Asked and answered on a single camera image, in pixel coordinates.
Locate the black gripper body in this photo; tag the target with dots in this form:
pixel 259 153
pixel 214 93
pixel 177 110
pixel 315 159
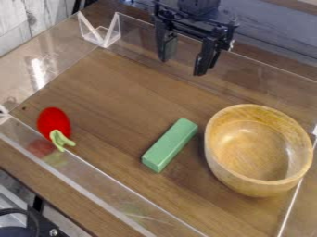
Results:
pixel 196 18

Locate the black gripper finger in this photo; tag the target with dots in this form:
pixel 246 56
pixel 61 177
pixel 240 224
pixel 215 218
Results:
pixel 208 56
pixel 167 40

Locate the wooden bowl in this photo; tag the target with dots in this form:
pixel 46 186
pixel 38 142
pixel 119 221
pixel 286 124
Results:
pixel 259 150

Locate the green rectangular block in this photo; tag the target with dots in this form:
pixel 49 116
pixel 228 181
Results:
pixel 168 146

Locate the clear acrylic back wall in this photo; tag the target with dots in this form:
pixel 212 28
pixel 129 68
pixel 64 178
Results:
pixel 239 77

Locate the clear acrylic wall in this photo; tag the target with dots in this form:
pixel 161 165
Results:
pixel 125 204
pixel 239 77

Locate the clear acrylic corner bracket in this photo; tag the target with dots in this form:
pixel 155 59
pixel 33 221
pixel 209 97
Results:
pixel 104 36

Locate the clear acrylic front wall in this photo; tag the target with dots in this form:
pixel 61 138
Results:
pixel 125 204

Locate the black metal mount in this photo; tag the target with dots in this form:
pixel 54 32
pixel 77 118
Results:
pixel 34 224

